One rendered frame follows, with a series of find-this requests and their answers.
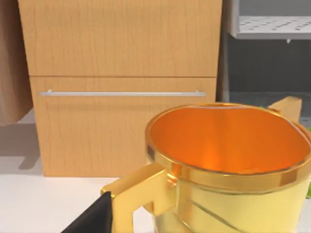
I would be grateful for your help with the green object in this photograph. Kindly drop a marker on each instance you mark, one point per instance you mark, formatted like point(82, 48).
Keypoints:
point(309, 189)

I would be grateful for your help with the gold trophy cup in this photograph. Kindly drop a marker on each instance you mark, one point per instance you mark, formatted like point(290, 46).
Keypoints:
point(226, 167)

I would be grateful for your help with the wooden drawer front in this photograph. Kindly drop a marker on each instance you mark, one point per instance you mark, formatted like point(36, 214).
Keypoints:
point(97, 126)

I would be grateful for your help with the brown wooden panel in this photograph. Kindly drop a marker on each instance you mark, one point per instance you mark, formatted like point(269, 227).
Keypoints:
point(12, 60)

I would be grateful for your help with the grey pierced shelf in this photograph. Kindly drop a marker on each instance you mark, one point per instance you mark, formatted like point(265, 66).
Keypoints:
point(272, 24)

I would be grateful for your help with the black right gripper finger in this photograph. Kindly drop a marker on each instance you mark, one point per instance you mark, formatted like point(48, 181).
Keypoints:
point(94, 215)

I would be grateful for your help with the wooden cupboard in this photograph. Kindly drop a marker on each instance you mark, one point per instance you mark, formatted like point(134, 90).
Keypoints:
point(121, 38)

